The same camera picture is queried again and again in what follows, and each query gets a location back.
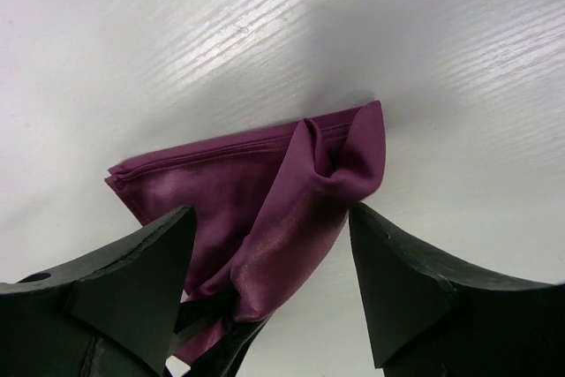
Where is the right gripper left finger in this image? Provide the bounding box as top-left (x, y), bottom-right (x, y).
top-left (1, 207), bottom-right (195, 376)

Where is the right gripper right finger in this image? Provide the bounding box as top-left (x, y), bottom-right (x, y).
top-left (349, 204), bottom-right (564, 376)

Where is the purple cloth napkin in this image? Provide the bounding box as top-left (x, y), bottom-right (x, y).
top-left (107, 101), bottom-right (386, 364)

